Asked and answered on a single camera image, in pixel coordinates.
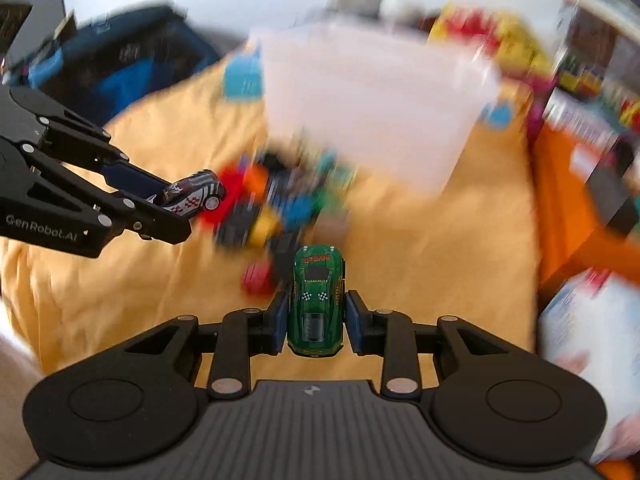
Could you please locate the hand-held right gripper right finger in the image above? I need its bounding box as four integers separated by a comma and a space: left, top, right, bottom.
346, 290, 523, 402

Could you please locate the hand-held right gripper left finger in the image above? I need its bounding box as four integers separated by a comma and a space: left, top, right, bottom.
122, 290, 291, 402

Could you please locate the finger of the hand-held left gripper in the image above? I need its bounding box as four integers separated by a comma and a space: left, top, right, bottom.
10, 86, 177, 202
0, 137, 194, 247

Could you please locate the green toy car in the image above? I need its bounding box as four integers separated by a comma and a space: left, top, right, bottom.
286, 245, 347, 358

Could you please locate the silver and black toy car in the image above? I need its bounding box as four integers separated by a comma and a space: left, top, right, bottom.
161, 170, 227, 220

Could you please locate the white plastic storage bin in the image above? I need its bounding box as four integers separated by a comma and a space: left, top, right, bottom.
247, 22, 517, 196

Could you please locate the dark blue stroller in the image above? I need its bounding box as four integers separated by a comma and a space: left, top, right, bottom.
10, 5, 226, 126

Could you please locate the pile of toy blocks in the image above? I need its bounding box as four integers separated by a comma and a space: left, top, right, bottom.
200, 150, 358, 296

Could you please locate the teal printed card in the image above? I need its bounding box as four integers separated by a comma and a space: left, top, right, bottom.
225, 52, 264, 102

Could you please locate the black flat screen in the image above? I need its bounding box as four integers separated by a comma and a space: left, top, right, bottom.
0, 0, 66, 77

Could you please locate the white printed packet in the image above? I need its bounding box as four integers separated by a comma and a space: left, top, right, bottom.
537, 270, 640, 461

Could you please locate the orange box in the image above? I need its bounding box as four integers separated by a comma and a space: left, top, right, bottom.
530, 125, 640, 281

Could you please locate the white carton box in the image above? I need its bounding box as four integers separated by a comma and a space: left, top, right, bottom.
542, 85, 621, 152

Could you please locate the yellow plastic bag red print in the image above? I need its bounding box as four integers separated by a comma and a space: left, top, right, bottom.
430, 5, 551, 77

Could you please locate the clear storage box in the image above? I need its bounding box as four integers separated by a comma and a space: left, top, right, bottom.
557, 0, 640, 86

